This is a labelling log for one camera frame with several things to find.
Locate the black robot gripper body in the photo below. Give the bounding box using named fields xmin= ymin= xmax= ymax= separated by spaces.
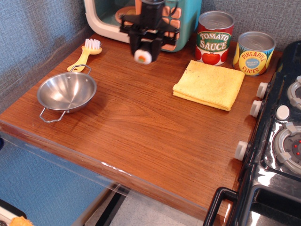
xmin=120 ymin=0 xmax=179 ymax=45

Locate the teal toy microwave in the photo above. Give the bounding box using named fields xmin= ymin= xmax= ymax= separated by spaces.
xmin=84 ymin=0 xmax=202 ymax=52

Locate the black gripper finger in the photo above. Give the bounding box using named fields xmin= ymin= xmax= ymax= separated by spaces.
xmin=129 ymin=32 xmax=142 ymax=56
xmin=150 ymin=38 xmax=163 ymax=62

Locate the steel bowl with handles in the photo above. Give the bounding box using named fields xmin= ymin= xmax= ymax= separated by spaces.
xmin=37 ymin=64 xmax=97 ymax=123

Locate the tomato sauce can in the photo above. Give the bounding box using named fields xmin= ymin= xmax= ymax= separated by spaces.
xmin=195 ymin=11 xmax=235 ymax=66

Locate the yellow dish brush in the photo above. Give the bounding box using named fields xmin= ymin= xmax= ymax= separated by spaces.
xmin=67 ymin=39 xmax=102 ymax=72

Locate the folded yellow towel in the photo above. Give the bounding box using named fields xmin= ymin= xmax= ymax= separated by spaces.
xmin=173 ymin=60 xmax=245 ymax=111

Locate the plush sushi roll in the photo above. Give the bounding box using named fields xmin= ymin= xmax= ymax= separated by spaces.
xmin=134 ymin=41 xmax=152 ymax=65

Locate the pineapple slices can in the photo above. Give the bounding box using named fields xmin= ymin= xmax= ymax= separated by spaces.
xmin=232 ymin=31 xmax=276 ymax=76

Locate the orange plate in microwave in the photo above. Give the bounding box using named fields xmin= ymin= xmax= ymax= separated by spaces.
xmin=115 ymin=6 xmax=136 ymax=24

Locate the orange plush object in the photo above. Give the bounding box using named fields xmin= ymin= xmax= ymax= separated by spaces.
xmin=9 ymin=216 xmax=33 ymax=226

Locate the black toy stove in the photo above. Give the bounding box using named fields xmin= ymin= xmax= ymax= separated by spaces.
xmin=204 ymin=41 xmax=301 ymax=226

